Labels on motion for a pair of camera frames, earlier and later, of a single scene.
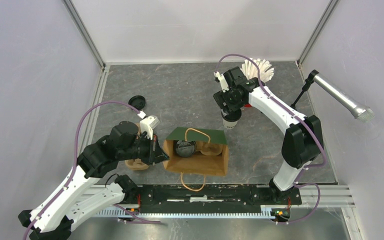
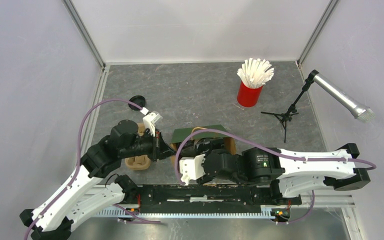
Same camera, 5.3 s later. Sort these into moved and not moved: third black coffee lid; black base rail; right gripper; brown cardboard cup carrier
Moved: right gripper
Not moved: black base rail; third black coffee lid; brown cardboard cup carrier
